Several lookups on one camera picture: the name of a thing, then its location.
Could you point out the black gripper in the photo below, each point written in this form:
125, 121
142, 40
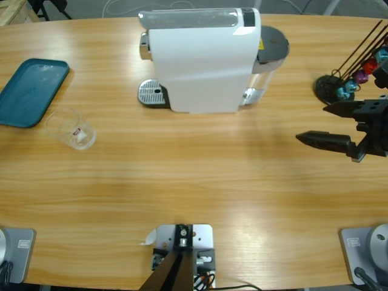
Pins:
379, 136

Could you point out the silver coffee machine lever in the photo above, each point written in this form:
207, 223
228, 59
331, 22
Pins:
188, 18

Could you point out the clear glass cup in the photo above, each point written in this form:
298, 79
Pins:
78, 138

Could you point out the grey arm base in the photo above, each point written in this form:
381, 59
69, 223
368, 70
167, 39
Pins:
21, 248
354, 251

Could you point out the light blue coffee capsule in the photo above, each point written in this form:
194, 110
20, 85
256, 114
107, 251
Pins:
342, 92
351, 86

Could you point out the purple coffee capsule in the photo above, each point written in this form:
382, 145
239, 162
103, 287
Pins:
361, 75

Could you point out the teal coffee capsule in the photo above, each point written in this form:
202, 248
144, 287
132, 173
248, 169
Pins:
382, 54

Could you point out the white capsule coffee machine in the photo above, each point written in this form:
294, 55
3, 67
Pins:
200, 66

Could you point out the black capsule holder with rods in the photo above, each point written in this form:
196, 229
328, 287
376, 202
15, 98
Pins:
325, 88

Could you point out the clear water tank grey lid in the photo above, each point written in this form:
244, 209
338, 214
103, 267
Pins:
271, 42

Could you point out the white metal furniture leg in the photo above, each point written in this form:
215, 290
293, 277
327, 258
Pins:
258, 3

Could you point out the chrome drip tray grate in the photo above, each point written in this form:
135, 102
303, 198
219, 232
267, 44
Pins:
148, 91

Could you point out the white tape tag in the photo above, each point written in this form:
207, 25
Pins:
150, 238

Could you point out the teal plastic tray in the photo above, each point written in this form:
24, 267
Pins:
30, 91

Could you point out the black chair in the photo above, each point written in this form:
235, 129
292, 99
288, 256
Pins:
51, 3

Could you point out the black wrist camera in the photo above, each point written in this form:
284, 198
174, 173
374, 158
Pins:
382, 75

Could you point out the white metal table frame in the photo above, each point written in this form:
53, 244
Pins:
332, 7

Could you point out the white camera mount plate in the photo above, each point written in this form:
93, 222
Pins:
203, 235

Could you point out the black mount clamp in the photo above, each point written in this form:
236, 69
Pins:
209, 254
158, 259

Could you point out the black camera post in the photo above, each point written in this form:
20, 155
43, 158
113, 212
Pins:
172, 272

